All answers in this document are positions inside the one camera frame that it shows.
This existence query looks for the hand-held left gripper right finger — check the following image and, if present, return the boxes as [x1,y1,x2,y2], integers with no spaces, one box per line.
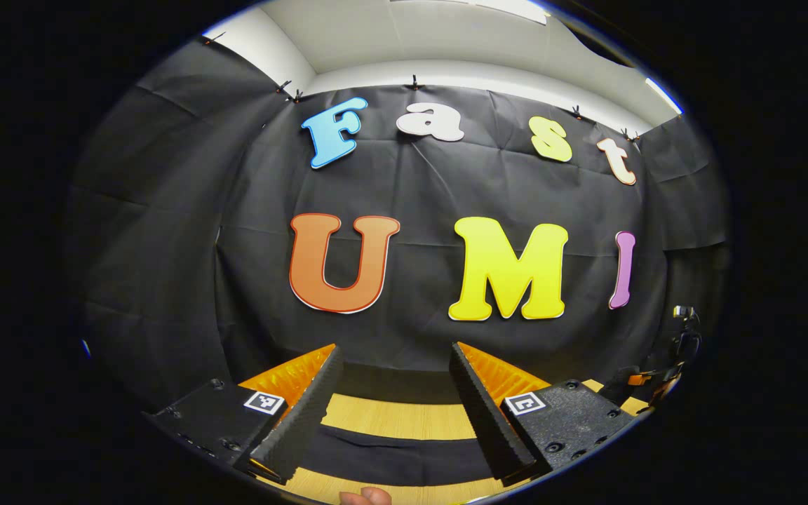
[448,342,636,490]

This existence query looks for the ceiling light panel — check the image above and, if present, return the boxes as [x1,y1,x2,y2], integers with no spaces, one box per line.
[471,0,550,26]
[645,77,685,116]

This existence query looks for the row of black cloth clips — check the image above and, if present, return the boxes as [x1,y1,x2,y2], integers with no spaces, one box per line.
[204,32,643,141]

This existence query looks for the black jeans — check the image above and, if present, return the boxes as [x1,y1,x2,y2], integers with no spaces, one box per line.
[302,423,510,486]

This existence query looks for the black backdrop cloth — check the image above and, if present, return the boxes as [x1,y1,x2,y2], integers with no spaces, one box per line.
[71,39,732,416]

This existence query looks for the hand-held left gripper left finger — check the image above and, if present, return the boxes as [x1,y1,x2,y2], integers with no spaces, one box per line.
[143,344,344,486]

